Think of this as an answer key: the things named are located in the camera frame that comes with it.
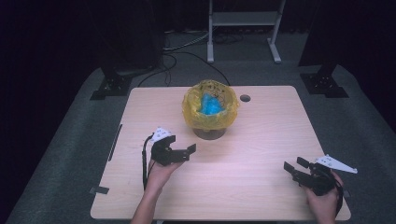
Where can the white metal stand frame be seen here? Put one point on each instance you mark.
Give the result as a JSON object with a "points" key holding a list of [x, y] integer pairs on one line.
{"points": [[244, 19]]}

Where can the person's right hand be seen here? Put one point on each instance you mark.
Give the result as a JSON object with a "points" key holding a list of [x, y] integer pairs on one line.
{"points": [[323, 203]]}

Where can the bin with yellow bag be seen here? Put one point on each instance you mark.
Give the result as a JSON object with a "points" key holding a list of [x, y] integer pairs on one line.
{"points": [[210, 104]]}

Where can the person's left hand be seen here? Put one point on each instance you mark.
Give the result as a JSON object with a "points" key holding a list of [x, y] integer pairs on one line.
{"points": [[161, 176]]}

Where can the black stand base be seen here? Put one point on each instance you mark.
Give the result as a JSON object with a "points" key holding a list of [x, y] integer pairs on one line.
{"points": [[323, 83], [110, 86]]}

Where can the black table edge clip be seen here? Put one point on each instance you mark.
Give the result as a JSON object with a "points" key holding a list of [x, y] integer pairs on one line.
{"points": [[99, 190]]}

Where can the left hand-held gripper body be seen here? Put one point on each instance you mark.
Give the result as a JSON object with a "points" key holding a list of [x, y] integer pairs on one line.
{"points": [[163, 153]]}

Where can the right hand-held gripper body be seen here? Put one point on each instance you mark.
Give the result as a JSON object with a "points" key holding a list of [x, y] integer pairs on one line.
{"points": [[320, 180]]}

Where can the blue crumpled plastic wrapper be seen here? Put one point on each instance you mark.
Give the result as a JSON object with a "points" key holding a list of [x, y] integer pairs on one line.
{"points": [[211, 105]]}

